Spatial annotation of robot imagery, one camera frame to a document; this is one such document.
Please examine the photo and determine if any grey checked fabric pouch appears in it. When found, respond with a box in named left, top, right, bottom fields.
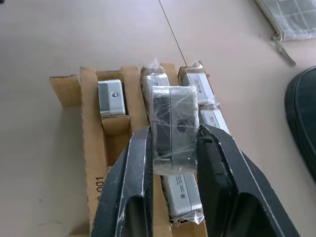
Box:
left=254, top=0, right=316, bottom=66

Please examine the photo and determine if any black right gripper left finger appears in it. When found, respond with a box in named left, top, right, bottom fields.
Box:
left=90, top=125, right=154, bottom=237

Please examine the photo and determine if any unwrapped silver camera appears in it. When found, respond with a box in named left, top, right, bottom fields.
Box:
left=97, top=79, right=127, bottom=116

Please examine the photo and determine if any dark rounded case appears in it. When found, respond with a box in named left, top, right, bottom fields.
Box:
left=284, top=65, right=316, bottom=173

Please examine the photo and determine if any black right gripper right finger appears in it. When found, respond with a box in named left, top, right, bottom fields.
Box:
left=196, top=124, right=305, bottom=237

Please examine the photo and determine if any cardboard divider tray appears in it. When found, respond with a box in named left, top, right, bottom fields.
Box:
left=49, top=62, right=224, bottom=237

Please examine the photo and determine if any plastic-wrapped silver camera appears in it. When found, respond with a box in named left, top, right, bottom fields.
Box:
left=150, top=85, right=200, bottom=175
left=161, top=172, right=205, bottom=224
left=184, top=60, right=220, bottom=107
left=143, top=58, right=171, bottom=107
left=198, top=107, right=229, bottom=133

